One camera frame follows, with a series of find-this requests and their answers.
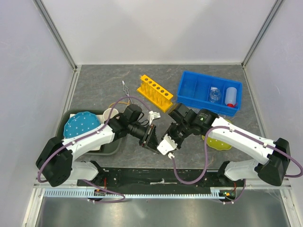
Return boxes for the blue plastic bin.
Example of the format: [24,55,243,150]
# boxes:
[177,71,242,116]

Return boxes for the clear glass beaker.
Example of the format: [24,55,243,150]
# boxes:
[208,87,222,103]

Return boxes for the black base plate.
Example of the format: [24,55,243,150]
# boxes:
[90,167,244,195]

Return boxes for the yellow test tube rack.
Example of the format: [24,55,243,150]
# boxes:
[137,75,173,113]

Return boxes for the green dotted plate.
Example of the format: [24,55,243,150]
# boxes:
[206,120,232,151]

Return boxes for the glass stirring rod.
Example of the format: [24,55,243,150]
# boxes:
[137,75,145,91]

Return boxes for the blue dotted plate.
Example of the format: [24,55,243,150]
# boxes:
[63,111,101,139]

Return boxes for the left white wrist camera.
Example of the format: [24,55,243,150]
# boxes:
[148,111,161,125]

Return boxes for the plastic wash bottle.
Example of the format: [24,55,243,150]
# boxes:
[225,87,237,108]

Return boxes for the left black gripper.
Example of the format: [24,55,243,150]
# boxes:
[128,122,161,154]

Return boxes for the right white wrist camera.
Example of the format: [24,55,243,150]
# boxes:
[157,134,177,159]

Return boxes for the dark green tray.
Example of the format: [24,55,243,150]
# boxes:
[56,109,122,156]

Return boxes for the metal crucible tongs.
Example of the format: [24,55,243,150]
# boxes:
[122,80,138,105]

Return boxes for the white cup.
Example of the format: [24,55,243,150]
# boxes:
[102,108,119,123]

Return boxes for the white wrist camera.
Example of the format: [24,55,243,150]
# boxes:
[148,111,161,125]
[157,134,177,159]

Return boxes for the slotted cable duct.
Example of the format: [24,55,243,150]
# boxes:
[44,188,225,199]

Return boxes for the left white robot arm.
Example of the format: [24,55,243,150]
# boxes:
[36,105,160,187]

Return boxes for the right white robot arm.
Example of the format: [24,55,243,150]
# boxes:
[157,104,290,186]

